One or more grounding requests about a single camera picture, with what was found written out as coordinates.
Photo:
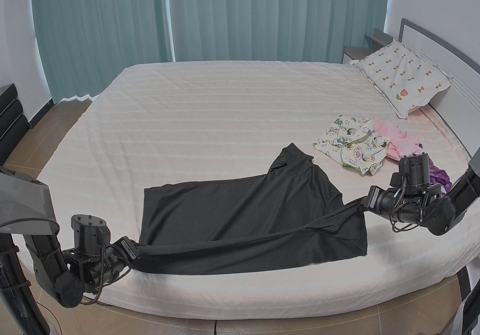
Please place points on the blue-green curtain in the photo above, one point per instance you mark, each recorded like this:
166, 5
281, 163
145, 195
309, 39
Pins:
101, 18
277, 3

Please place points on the black chest of drawers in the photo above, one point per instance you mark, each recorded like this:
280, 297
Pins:
11, 112

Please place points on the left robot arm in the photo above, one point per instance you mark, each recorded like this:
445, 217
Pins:
45, 262

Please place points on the grey bedside table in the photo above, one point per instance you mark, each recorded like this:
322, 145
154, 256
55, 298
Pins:
356, 53

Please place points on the pink garment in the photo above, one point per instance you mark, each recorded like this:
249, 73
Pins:
390, 138

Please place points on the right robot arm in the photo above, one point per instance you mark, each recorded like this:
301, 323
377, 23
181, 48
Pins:
442, 213

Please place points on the bed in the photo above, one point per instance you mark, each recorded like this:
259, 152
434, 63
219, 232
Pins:
210, 112

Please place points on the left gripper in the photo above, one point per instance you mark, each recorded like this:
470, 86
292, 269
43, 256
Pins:
120, 254

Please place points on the black T-shirt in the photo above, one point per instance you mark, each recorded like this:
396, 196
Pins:
225, 213

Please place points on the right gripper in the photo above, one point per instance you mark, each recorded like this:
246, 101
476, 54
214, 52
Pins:
382, 204

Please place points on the purple garment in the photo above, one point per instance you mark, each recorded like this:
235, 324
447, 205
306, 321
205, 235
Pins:
439, 176

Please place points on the white printed pillow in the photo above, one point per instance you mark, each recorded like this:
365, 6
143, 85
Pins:
405, 74

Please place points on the white printed pyjama garment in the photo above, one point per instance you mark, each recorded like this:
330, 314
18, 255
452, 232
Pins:
352, 146

